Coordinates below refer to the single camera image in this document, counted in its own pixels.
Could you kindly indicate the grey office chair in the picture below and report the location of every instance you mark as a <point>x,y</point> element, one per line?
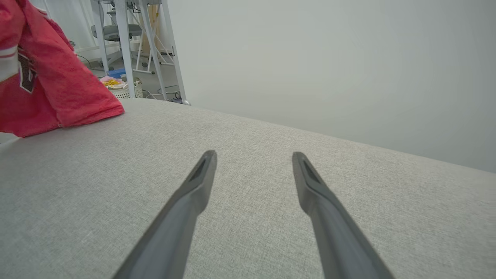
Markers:
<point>116,31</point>

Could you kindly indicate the white folding rack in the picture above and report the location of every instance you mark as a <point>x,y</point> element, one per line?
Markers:
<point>144,71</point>

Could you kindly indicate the blue box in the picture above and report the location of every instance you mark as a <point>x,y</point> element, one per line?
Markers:
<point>116,73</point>

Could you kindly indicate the white woven laundry basket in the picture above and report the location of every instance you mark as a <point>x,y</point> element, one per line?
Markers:
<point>124,93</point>

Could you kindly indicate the red basketball jersey number 23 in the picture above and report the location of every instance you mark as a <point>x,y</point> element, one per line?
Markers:
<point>58,77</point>

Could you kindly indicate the white metal frame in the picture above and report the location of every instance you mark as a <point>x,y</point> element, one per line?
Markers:
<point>123,38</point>

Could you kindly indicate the yellow toy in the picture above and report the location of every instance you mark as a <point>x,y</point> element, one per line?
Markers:
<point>111,82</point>

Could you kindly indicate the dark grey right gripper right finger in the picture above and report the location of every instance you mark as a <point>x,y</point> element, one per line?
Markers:
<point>333,224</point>

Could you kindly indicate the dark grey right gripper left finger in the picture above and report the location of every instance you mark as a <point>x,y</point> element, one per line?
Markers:
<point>182,224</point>

